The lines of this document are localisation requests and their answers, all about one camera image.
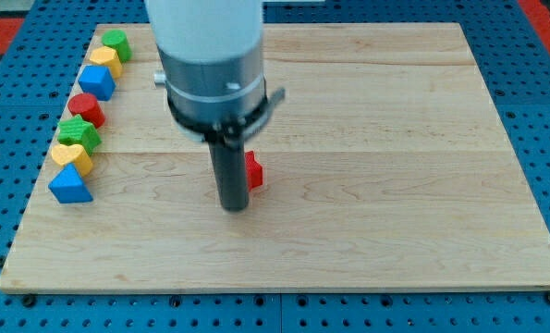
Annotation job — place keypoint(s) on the green cylinder block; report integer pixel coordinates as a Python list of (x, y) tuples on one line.
[(118, 40)]

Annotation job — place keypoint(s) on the red star block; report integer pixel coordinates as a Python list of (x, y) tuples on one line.
[(254, 171)]

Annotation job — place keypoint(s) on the yellow hexagon block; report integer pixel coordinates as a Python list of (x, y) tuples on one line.
[(107, 57)]

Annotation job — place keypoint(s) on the blue triangle block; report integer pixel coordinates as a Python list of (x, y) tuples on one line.
[(68, 187)]

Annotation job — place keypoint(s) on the green star block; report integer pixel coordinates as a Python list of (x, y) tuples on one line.
[(76, 130)]

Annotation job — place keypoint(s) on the wooden board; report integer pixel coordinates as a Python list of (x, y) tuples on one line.
[(387, 169)]

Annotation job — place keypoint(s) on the yellow heart block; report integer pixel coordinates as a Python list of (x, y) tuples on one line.
[(75, 154)]

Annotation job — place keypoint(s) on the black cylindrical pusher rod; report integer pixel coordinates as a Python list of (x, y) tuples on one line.
[(230, 175)]

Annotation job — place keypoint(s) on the red cylinder block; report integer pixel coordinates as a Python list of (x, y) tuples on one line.
[(86, 105)]

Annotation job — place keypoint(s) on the blue cube block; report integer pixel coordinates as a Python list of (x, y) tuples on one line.
[(98, 81)]

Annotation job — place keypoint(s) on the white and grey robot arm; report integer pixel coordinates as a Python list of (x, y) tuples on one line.
[(212, 57)]

